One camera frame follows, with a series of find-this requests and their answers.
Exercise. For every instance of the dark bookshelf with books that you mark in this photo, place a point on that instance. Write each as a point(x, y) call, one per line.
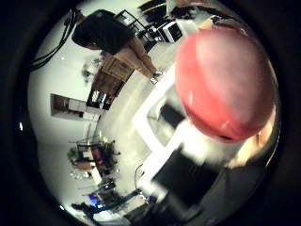
point(99, 99)

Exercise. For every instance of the brown wooden cabinet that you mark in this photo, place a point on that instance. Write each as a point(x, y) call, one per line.
point(114, 70)

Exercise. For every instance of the white plastic container bin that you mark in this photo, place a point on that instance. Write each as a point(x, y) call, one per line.
point(147, 109)

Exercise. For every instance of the person in black shirt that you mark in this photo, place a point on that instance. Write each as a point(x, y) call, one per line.
point(106, 31)

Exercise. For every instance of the pink watermelon plush toy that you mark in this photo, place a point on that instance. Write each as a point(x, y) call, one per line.
point(224, 84)

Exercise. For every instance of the green potted plant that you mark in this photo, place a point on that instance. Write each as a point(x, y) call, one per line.
point(72, 154)

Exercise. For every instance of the wall shelf niche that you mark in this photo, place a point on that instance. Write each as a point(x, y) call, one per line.
point(75, 106)

